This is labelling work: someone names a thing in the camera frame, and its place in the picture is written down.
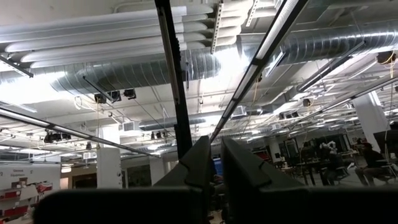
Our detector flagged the blue lit screen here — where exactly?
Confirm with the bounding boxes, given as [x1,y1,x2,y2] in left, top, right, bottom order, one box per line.
[213,157,224,177]

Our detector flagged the black aluminium frame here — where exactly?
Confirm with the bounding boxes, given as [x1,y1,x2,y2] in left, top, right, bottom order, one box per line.
[210,0,309,142]

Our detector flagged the white ceiling pipes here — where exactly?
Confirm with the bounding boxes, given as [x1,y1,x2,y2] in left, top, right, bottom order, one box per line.
[0,0,254,70]

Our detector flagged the thin silver air duct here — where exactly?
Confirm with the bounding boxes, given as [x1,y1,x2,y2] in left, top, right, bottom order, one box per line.
[138,116,206,132]

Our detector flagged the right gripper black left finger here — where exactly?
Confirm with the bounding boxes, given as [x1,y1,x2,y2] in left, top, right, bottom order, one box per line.
[32,135,213,224]

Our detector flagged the person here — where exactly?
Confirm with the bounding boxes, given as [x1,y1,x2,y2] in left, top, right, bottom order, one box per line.
[354,141,391,187]
[298,141,318,175]
[318,140,346,186]

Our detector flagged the large silver air duct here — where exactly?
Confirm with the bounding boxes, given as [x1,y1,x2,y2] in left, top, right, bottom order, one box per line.
[49,21,398,94]

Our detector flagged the red shelf bins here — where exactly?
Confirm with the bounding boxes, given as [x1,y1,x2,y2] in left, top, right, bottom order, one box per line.
[0,181,54,220]

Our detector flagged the white square pillar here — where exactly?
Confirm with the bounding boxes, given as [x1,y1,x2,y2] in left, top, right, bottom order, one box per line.
[95,126,123,190]
[353,92,391,152]

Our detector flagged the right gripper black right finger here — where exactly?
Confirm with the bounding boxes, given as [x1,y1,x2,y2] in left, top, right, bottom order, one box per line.
[220,136,398,224]

